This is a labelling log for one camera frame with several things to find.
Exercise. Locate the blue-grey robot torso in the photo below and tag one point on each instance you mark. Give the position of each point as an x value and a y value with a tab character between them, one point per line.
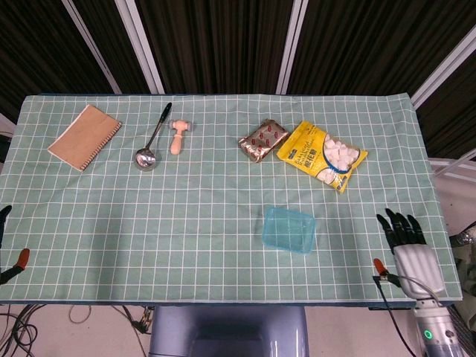
230	334

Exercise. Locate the blue plastic lid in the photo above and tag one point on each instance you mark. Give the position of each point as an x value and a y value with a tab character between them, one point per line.
290	228

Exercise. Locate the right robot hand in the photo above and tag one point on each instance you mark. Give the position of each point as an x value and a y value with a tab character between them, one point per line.
418	267

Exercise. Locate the yellow marshmallow bag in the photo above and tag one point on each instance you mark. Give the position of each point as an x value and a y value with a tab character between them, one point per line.
308	148

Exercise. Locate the brown spiral notebook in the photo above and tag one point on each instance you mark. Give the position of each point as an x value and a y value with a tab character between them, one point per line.
83	137

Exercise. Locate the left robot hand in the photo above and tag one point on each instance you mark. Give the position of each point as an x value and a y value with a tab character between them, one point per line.
4	273

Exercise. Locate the green checked tablecloth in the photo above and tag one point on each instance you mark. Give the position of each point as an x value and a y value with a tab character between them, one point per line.
148	241

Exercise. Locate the black pleated curtain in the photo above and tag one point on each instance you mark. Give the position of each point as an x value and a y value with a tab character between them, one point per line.
223	44

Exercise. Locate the silver red snack packet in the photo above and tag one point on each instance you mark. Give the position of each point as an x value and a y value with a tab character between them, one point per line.
262	141

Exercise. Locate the white frame bars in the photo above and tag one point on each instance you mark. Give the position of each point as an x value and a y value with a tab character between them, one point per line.
451	167

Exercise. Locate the wooden toy mallet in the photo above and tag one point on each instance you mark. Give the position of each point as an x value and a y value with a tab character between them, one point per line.
177	141

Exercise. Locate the white frame post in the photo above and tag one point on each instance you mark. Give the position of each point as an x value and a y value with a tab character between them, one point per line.
292	48
141	48
93	48
446	67

